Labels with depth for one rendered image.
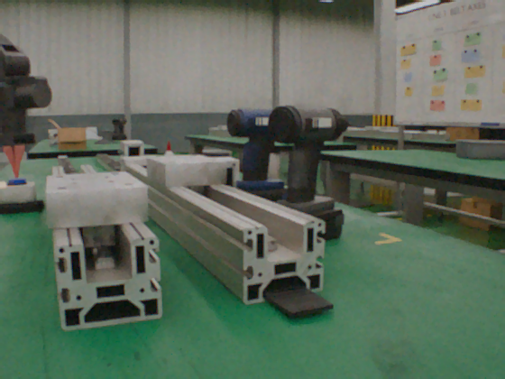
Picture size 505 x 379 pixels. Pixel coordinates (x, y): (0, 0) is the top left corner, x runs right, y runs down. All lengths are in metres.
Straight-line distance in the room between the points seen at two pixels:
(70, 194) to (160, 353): 0.20
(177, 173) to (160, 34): 11.92
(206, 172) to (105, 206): 0.32
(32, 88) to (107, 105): 11.27
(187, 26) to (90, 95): 3.13
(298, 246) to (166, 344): 0.19
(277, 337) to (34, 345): 0.22
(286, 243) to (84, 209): 0.24
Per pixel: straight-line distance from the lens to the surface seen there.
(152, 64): 12.51
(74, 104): 12.24
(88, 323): 0.47
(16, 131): 1.09
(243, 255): 0.49
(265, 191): 0.97
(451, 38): 3.99
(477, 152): 2.77
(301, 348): 0.42
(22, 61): 1.11
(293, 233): 0.54
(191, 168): 0.79
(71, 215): 0.51
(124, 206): 0.52
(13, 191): 1.09
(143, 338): 0.44
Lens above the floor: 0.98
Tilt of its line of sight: 9 degrees down
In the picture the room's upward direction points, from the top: straight up
